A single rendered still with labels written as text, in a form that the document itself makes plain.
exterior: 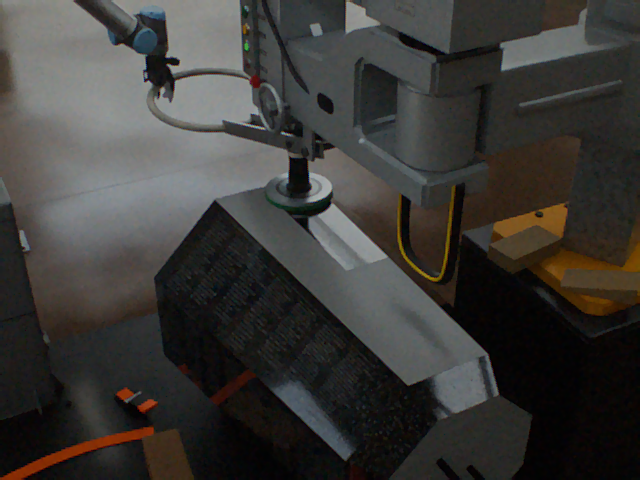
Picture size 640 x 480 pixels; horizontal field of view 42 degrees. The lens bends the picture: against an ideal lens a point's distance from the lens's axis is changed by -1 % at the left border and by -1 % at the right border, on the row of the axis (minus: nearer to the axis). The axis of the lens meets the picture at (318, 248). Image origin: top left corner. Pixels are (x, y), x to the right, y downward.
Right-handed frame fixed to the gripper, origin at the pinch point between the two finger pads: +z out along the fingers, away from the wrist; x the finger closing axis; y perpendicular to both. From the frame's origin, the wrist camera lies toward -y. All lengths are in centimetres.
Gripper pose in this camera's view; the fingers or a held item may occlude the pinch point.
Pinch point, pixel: (165, 97)
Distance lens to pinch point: 332.8
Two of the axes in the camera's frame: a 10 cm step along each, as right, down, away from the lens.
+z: -0.2, 7.9, 6.2
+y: -4.8, 5.3, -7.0
